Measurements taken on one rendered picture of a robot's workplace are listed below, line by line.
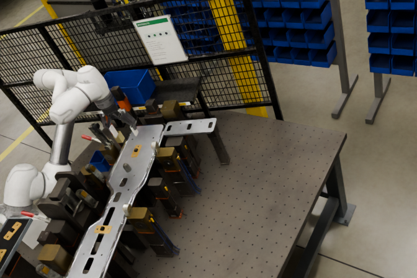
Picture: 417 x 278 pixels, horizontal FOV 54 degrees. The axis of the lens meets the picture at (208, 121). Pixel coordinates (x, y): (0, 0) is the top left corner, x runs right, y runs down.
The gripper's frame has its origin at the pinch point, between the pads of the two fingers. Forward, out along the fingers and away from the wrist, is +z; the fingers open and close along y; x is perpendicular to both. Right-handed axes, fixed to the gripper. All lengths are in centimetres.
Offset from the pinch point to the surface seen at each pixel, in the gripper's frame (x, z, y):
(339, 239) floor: 8, 114, 92
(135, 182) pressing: -20.5, 14.0, 6.7
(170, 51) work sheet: 54, -9, 13
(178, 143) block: 5.6, 15.9, 21.8
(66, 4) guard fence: 195, 9, -150
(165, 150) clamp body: -5.0, 9.5, 20.2
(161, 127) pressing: 16.2, 13.8, 9.2
